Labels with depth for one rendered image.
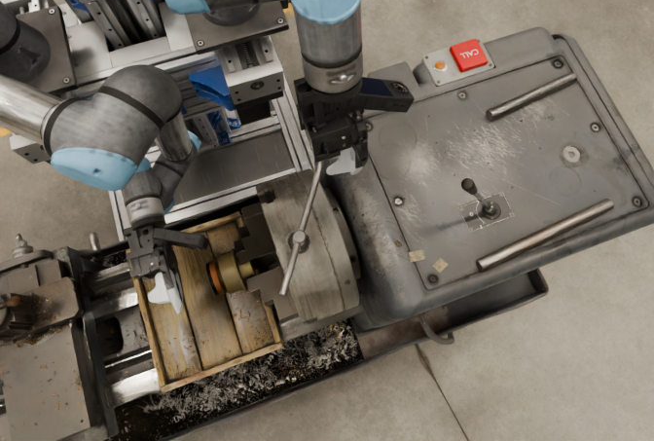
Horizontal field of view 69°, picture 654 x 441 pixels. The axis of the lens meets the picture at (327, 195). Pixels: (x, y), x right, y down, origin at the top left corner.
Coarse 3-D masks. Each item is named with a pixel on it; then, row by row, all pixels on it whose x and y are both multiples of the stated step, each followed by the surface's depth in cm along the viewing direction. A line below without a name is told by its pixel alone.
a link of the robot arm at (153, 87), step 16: (144, 64) 83; (112, 80) 77; (128, 80) 77; (144, 80) 78; (160, 80) 80; (144, 96) 77; (160, 96) 79; (176, 96) 85; (160, 112) 80; (176, 112) 89; (176, 128) 97; (160, 144) 104; (176, 144) 105; (192, 144) 119; (160, 160) 116; (176, 160) 114; (192, 160) 121
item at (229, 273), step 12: (216, 264) 100; (228, 264) 98; (240, 264) 99; (252, 264) 105; (216, 276) 98; (228, 276) 98; (240, 276) 98; (216, 288) 98; (228, 288) 99; (240, 288) 100
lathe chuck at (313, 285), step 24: (264, 192) 97; (288, 192) 94; (288, 216) 90; (312, 216) 90; (288, 240) 88; (312, 240) 89; (312, 264) 88; (312, 288) 90; (336, 288) 91; (312, 312) 93; (336, 312) 98
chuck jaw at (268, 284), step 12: (252, 276) 99; (264, 276) 99; (276, 276) 99; (252, 288) 98; (264, 288) 98; (276, 288) 98; (288, 288) 98; (264, 300) 97; (276, 300) 97; (288, 300) 97; (288, 312) 96
